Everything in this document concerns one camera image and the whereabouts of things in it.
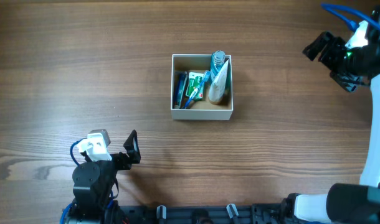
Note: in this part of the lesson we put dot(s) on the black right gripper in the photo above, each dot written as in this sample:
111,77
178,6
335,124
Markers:
336,58

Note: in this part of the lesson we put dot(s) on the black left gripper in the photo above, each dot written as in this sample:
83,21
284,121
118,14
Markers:
124,157

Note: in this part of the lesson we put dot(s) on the Colgate toothpaste tube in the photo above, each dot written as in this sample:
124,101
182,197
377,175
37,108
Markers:
174,101

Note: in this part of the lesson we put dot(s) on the blue disposable razor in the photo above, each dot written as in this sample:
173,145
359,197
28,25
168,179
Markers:
180,90

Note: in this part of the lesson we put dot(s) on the green Dettol soap bar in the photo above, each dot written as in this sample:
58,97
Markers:
194,80

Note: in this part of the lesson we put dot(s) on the white cream tube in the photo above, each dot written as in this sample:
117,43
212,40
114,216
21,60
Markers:
218,84

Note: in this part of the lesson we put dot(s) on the blue white toothbrush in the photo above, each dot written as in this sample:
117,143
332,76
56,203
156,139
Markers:
193,94

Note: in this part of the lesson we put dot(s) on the teal mouthwash bottle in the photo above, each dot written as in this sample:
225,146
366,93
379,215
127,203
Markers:
218,58

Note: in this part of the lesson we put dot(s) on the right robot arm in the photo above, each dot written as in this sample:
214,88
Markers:
347,203

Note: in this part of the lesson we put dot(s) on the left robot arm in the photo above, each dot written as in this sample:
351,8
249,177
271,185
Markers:
95,176

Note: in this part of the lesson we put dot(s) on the white cardboard box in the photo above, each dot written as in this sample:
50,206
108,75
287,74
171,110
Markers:
201,110

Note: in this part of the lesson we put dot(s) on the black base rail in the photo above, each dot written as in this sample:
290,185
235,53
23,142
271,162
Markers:
252,214

